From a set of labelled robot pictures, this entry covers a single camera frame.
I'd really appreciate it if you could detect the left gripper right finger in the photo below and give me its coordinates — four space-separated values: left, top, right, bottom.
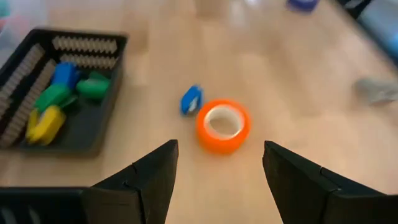
262 140 398 224

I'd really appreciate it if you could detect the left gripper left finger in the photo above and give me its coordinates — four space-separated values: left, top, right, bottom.
81 139 180 224

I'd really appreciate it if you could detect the orange tape roll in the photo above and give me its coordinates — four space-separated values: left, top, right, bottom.
195 98 252 156

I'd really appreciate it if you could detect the blue mini stapler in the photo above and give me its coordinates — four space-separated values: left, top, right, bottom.
50 61 82 90
179 83 205 116

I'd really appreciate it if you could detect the green mini stapler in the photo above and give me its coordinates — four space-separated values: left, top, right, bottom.
75 70 112 101
32 83 75 113

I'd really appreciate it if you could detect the yellow mini stapler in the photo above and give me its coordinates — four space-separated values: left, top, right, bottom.
24 104 67 146

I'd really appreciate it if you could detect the grey staple remover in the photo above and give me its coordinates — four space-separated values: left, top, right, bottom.
353 77 398 105

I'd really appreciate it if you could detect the purple tape roll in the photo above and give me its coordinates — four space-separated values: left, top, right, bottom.
285 0 321 14

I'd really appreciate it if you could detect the black mesh basket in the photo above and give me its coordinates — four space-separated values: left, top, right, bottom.
0 27 129 158

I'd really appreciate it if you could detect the black aluminium table frame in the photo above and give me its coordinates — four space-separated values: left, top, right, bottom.
335 0 376 19

